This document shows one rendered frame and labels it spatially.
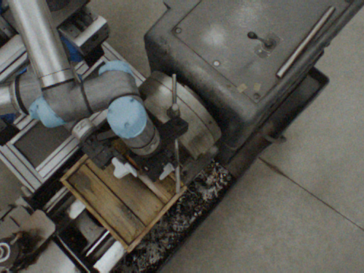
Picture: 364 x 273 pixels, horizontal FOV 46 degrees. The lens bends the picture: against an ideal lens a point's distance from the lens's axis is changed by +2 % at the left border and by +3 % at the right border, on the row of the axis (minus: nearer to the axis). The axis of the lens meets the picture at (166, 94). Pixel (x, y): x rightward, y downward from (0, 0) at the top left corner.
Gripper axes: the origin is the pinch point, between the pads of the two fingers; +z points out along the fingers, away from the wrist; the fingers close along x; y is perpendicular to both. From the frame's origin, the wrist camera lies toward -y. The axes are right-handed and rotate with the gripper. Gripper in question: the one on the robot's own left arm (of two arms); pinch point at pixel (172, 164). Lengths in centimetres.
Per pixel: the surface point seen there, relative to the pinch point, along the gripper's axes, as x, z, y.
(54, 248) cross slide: -23, 28, 44
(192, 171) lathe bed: -11.4, 42.4, -6.7
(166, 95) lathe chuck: -17.8, 1.6, -14.5
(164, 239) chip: -13, 73, 19
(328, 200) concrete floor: 17, 143, -56
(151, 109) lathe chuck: -18.2, 1.6, -8.2
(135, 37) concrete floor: -123, 97, -53
